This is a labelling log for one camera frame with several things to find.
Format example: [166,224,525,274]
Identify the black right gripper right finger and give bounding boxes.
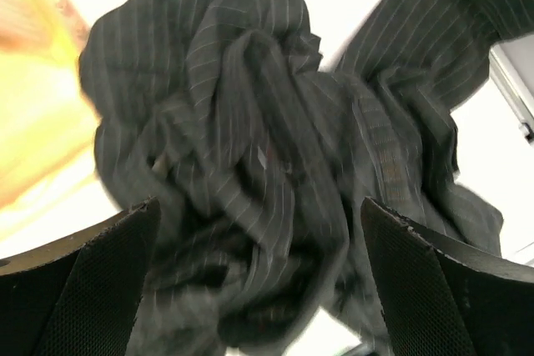
[361,198,533,356]

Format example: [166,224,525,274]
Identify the dark pinstriped shirt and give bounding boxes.
[79,0,533,355]

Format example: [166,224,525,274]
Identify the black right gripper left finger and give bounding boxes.
[1,199,160,356]

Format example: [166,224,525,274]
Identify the wooden clothes rack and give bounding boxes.
[1,0,98,206]

